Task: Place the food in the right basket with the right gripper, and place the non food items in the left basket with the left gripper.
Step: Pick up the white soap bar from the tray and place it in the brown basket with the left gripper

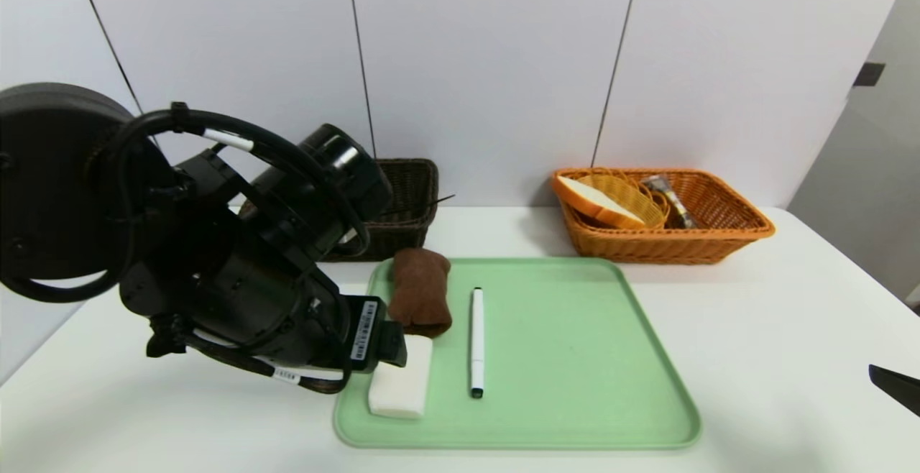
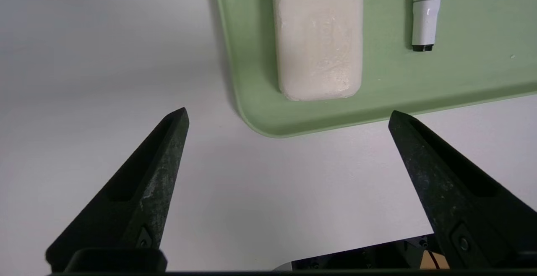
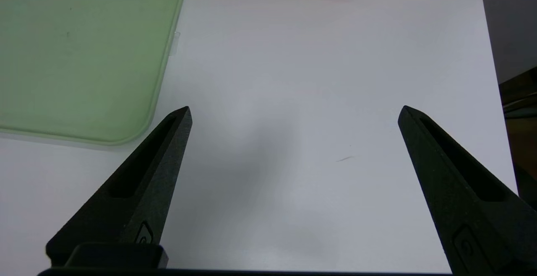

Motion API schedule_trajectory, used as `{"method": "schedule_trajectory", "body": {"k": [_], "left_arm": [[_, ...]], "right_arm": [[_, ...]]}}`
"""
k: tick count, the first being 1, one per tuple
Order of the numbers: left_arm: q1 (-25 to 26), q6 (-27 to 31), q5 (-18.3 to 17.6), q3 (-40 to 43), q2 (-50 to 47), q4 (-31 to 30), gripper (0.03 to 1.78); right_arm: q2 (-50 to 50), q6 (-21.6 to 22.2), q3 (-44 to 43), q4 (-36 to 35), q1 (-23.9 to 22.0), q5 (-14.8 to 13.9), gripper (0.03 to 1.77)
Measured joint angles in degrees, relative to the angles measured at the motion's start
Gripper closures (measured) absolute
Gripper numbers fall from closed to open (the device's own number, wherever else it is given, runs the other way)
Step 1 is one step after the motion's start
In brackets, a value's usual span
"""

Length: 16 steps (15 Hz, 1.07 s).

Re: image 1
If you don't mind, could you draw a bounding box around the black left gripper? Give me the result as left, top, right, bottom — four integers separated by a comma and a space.
280, 270, 408, 378

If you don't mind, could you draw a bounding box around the white soap bar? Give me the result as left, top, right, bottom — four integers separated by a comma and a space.
369, 334, 435, 419

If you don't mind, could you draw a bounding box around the toast bread slice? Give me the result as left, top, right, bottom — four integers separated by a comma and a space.
557, 175, 648, 229

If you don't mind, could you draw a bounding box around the small yellow wicker basket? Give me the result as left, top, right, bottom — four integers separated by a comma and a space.
582, 170, 671, 231

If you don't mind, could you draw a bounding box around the clear candy packet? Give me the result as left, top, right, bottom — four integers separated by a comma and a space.
640, 175, 698, 229

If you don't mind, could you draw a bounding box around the dark brown wicker basket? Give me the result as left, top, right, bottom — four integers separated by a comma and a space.
316, 159, 456, 263

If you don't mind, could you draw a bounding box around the orange wicker basket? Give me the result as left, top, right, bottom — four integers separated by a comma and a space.
552, 167, 777, 266

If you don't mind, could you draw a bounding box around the brown folded cloth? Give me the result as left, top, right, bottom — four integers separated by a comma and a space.
388, 247, 454, 338

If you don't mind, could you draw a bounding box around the white marker pen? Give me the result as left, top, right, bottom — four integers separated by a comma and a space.
470, 287, 486, 400

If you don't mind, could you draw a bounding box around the green plastic tray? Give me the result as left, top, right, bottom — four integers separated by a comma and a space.
334, 257, 703, 450

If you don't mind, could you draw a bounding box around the thin black left gripper cable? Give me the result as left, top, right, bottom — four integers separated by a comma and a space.
147, 315, 353, 395

